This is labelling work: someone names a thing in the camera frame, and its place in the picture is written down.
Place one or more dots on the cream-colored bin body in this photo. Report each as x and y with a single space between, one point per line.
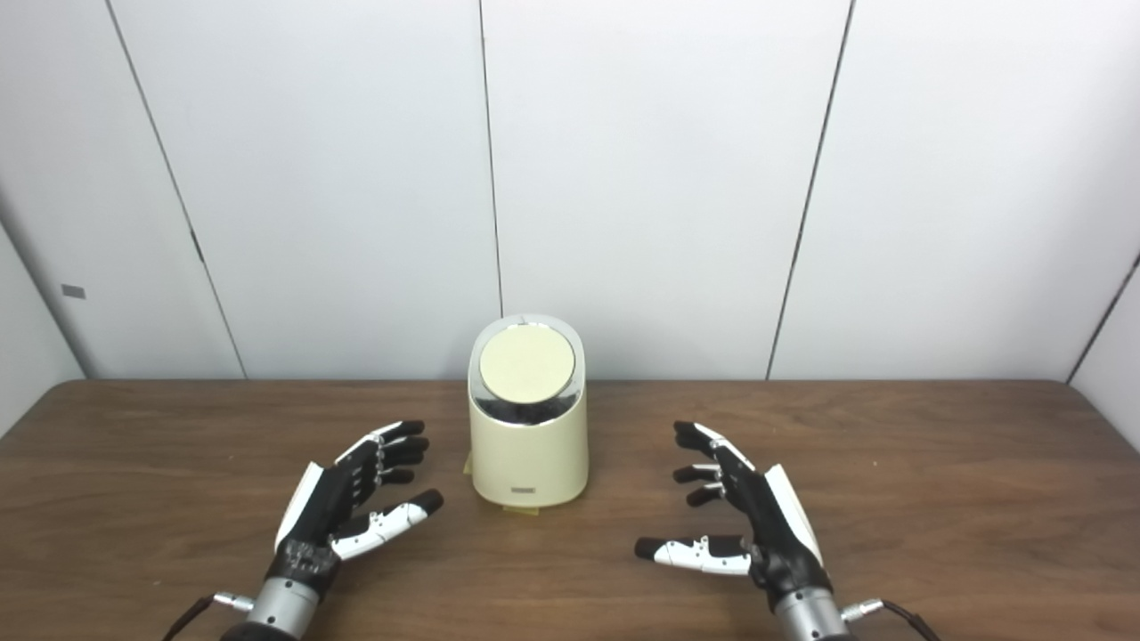
530 458

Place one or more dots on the small gray wall label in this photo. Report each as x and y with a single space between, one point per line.
73 291

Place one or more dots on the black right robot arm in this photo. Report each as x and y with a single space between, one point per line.
810 619

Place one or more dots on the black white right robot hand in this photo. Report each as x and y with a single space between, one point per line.
775 530

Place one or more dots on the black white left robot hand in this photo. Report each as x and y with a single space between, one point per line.
321 521

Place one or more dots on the round cream bin lid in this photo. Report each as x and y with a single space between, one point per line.
527 363

